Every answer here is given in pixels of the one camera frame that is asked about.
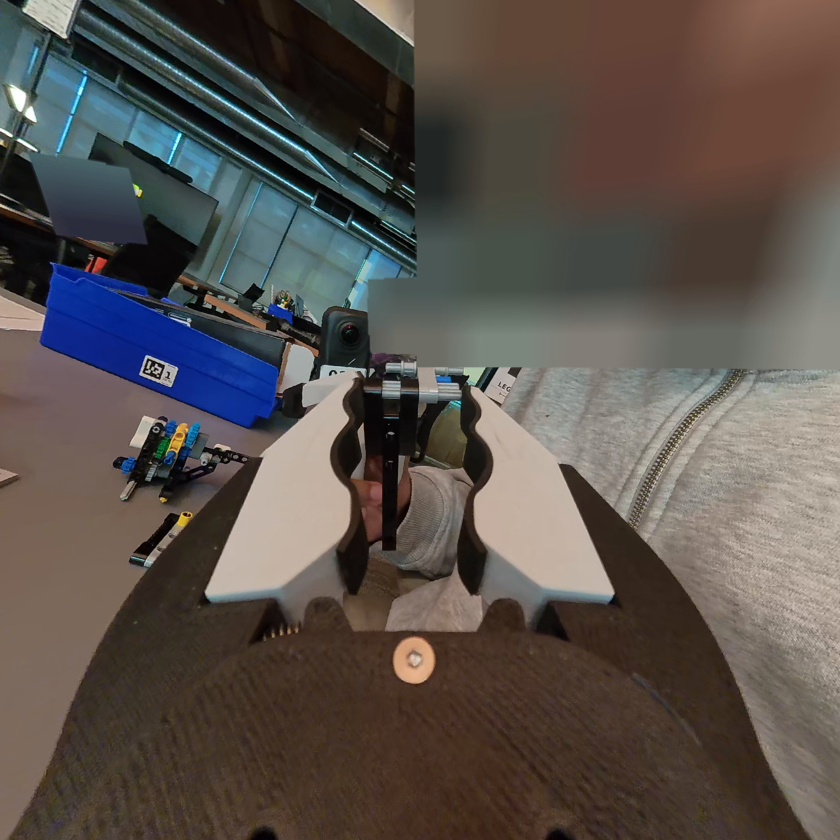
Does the black monitor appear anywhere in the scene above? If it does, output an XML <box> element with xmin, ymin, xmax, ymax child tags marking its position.
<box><xmin>88</xmin><ymin>131</ymin><xmax>221</xmax><ymax>265</ymax></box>

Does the white paper sheet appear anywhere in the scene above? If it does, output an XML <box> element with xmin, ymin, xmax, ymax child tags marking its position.
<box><xmin>0</xmin><ymin>287</ymin><xmax>48</xmax><ymax>331</ymax></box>

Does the black lego beam assembly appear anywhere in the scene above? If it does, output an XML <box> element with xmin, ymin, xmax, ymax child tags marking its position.
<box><xmin>363</xmin><ymin>360</ymin><xmax>463</xmax><ymax>552</ymax></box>

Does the person's right hand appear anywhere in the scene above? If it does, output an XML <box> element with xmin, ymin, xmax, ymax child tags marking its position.
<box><xmin>354</xmin><ymin>456</ymin><xmax>413</xmax><ymax>529</ymax></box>

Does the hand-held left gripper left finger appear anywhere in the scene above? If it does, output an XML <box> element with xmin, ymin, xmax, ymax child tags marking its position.
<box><xmin>205</xmin><ymin>379</ymin><xmax>368</xmax><ymax>621</ymax></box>

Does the colourful lego gear assembly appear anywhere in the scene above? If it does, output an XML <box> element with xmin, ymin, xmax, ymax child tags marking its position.
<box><xmin>113</xmin><ymin>415</ymin><xmax>255</xmax><ymax>504</ymax></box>

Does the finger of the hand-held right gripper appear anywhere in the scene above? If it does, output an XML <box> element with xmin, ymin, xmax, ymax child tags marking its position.
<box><xmin>282</xmin><ymin>379</ymin><xmax>349</xmax><ymax>421</ymax></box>

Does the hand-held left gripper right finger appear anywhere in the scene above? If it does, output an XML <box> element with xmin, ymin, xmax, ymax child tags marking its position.
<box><xmin>458</xmin><ymin>386</ymin><xmax>616</xmax><ymax>624</ymax></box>

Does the black and yellow lego piece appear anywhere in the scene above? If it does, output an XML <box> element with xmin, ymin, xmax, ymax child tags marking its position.
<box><xmin>129</xmin><ymin>511</ymin><xmax>195</xmax><ymax>568</ymax></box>

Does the person's grey hoodie torso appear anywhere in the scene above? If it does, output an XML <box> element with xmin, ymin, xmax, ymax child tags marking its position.
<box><xmin>387</xmin><ymin>367</ymin><xmax>840</xmax><ymax>840</ymax></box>

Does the blue plastic bin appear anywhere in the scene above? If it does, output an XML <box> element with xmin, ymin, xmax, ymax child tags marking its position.
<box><xmin>39</xmin><ymin>262</ymin><xmax>281</xmax><ymax>429</ymax></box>

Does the white cardboard box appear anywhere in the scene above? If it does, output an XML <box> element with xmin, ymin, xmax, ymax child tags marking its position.
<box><xmin>482</xmin><ymin>367</ymin><xmax>524</xmax><ymax>412</ymax></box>

